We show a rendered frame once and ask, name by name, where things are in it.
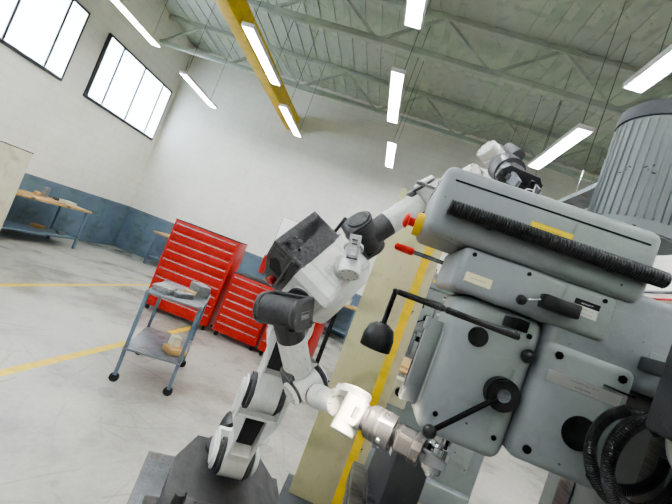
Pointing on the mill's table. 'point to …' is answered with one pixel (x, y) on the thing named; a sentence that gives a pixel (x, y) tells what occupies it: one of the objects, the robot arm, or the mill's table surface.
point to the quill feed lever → (494, 395)
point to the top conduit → (561, 244)
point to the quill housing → (472, 374)
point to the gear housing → (479, 287)
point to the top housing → (443, 226)
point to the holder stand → (395, 478)
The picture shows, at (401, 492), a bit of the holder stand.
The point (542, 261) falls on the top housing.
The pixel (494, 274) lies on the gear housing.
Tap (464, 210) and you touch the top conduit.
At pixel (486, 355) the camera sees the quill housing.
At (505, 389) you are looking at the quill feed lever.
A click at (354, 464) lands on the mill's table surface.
